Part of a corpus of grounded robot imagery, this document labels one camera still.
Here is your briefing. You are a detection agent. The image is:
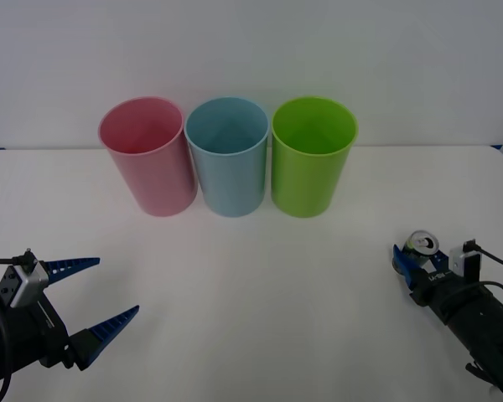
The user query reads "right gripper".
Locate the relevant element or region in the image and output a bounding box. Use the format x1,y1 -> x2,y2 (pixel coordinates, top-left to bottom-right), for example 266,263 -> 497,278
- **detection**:
392,243 -> 494,326

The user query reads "pink plastic bin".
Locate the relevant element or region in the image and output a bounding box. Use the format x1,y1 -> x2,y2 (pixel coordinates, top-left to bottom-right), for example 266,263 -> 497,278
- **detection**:
97,95 -> 199,218

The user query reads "green plastic bin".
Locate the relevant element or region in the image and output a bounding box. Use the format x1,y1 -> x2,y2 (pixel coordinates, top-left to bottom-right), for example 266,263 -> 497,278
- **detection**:
270,95 -> 360,219

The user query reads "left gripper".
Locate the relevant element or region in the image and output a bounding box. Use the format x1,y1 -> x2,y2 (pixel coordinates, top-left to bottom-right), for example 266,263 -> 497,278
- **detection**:
6,257 -> 141,372

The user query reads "green drink can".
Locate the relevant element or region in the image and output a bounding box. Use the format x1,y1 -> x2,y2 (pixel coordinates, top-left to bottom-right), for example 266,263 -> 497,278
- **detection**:
404,229 -> 440,268

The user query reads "pale blue plastic bin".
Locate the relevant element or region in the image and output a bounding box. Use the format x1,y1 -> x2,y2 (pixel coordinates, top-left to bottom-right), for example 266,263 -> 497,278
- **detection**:
183,96 -> 272,219

